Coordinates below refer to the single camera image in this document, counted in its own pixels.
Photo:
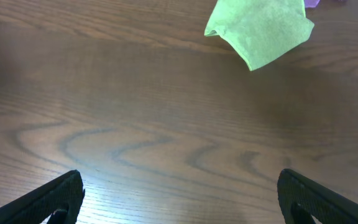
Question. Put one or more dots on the crumpled olive green cloth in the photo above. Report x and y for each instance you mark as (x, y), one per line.
(260, 31)

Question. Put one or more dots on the crumpled purple cloth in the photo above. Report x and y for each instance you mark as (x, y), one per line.
(315, 3)

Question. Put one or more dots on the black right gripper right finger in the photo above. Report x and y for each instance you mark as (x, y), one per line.
(303, 201)

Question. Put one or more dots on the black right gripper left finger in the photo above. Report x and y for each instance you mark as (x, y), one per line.
(58, 201)

